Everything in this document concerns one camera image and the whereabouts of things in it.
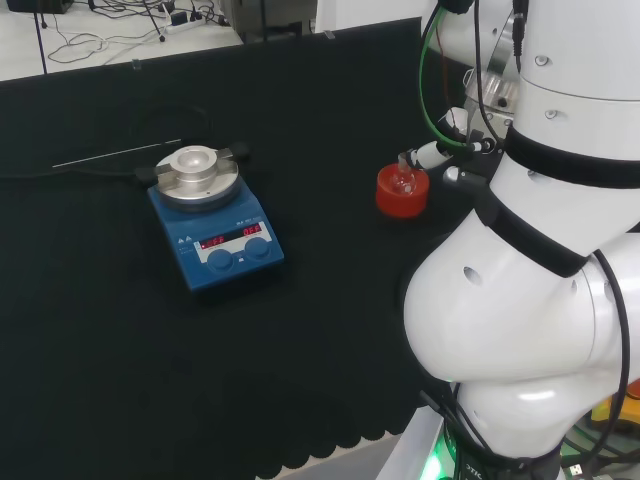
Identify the thin black stand pole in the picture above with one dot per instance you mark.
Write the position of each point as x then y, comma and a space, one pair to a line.
41, 40

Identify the yellow stop button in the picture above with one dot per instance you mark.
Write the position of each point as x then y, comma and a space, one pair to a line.
634, 410

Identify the black bench cloth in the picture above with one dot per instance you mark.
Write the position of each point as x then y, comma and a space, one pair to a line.
100, 300

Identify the blue base magnetic heater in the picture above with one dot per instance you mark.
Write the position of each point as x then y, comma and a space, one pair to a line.
225, 270

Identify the black computer box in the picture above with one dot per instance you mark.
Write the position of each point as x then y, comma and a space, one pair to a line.
40, 5

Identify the pale board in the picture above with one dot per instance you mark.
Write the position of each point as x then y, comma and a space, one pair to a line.
375, 12

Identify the red ribbed flask stand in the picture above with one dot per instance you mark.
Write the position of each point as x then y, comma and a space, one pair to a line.
400, 202

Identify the grey metal cabinet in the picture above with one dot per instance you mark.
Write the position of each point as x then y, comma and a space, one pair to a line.
270, 20

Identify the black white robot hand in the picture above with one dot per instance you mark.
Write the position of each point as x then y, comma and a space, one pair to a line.
430, 154

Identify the clear glass round-bottom flask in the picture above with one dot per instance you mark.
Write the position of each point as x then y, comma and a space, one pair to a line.
402, 182

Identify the white power strip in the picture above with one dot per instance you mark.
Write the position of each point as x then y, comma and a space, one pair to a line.
185, 26

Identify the black tripod leg ball foot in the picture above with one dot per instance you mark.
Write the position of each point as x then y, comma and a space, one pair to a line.
155, 20

